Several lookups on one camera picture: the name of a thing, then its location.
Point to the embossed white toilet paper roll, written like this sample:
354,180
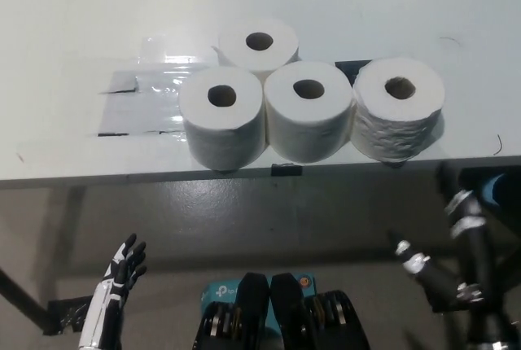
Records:
397,130

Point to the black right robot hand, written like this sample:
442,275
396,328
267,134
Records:
476,256

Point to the smooth white toilet paper roll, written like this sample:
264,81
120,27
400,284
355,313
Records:
305,134
224,138
281,55

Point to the blue round object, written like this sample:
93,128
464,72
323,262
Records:
498,189

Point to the grey glossy tape patch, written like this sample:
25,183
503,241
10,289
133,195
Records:
138,101

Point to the small black tape tab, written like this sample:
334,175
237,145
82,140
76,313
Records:
287,169

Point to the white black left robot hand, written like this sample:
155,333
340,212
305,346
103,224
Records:
106,285

